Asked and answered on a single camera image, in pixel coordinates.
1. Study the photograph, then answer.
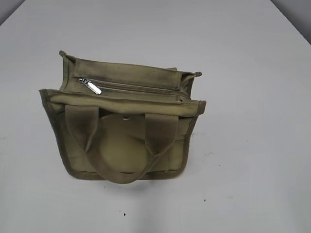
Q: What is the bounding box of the olive yellow canvas bag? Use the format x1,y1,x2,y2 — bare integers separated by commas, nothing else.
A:
40,51,206,184

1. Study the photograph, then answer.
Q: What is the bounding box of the silver zipper pull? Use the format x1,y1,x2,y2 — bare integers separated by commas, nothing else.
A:
79,78,102,95

